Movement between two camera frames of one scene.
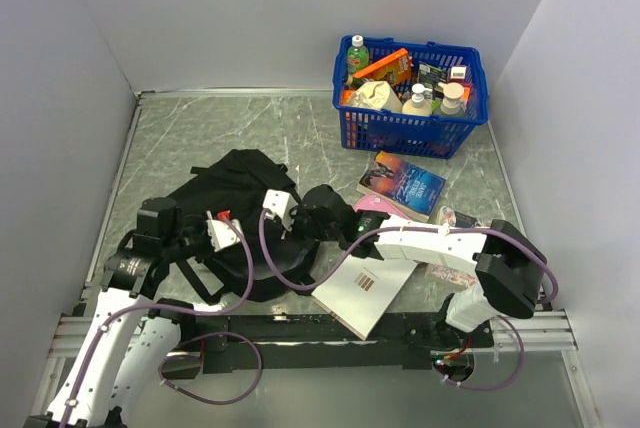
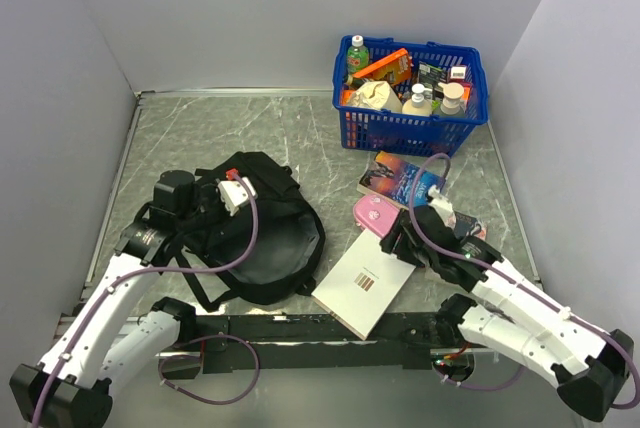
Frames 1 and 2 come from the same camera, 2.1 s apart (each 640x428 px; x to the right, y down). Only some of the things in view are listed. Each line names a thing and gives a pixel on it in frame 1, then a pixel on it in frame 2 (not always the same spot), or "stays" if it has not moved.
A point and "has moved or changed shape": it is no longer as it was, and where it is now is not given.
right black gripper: x=299 y=211 -> x=399 y=249
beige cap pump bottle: x=452 y=93 stays
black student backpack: x=252 y=257 has moved or changed shape
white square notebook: x=361 y=292 stays
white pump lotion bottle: x=418 y=106 stays
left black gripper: x=209 y=249 -> x=213 y=191
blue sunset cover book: x=403 y=185 stays
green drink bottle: x=357 y=57 stays
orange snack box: x=395 y=67 stays
